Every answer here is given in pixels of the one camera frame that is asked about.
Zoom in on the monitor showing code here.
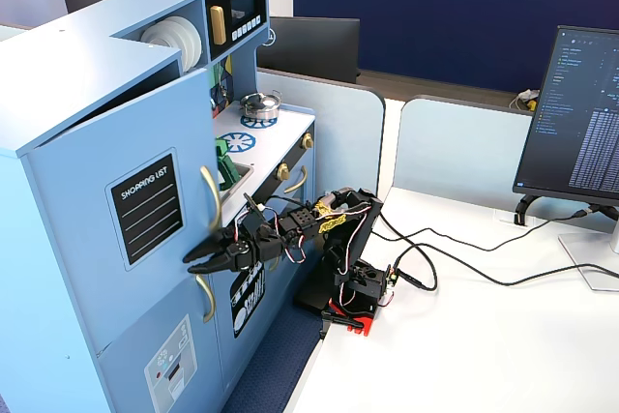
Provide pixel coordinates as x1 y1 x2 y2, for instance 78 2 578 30
512 24 619 210

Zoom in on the silver toy pot with lid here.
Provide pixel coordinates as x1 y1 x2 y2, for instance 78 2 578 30
239 90 284 122

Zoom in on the blue door with shopping list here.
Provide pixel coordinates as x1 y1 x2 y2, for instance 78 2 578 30
23 68 224 359

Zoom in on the black microwave door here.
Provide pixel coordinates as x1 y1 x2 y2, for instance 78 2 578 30
204 0 269 59

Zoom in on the small wrist camera board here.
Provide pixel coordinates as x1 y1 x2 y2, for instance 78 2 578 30
242 192 269 228

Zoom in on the black cable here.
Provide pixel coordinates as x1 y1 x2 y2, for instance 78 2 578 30
374 212 619 288
389 206 606 293

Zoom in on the blue dishwasher door with sticker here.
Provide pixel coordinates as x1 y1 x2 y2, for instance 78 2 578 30
215 238 291 400

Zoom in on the yellow and white clutter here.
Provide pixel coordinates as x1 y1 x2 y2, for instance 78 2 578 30
507 88 542 113

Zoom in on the red table clamp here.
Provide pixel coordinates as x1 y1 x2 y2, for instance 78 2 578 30
320 298 384 338

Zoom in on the curved gold door handle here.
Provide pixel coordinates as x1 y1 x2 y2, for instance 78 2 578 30
199 164 224 241
194 273 217 324

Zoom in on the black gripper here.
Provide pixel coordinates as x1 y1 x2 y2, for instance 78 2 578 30
182 216 287 276

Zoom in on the light blue desk divider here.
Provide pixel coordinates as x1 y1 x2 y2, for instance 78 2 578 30
392 95 536 197
254 67 387 207

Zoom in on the yellow microwave handle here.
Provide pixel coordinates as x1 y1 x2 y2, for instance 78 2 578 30
208 5 228 47

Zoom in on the silver monitor stand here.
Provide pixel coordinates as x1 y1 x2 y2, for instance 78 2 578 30
557 219 619 294

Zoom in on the gold oven door handle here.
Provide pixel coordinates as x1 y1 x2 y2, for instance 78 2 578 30
283 165 310 195

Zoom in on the stack of white plates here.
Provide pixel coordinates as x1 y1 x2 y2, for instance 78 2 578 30
139 15 204 76

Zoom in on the silver toy sink basin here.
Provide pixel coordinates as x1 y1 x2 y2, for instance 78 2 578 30
219 162 254 202

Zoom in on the blue door with dispenser sticker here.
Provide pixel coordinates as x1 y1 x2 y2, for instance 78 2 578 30
96 276 226 413

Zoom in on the green toy faucet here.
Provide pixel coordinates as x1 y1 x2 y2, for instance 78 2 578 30
214 137 240 192

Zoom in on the blue toy kitchen body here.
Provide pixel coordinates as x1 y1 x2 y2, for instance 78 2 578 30
0 0 318 413

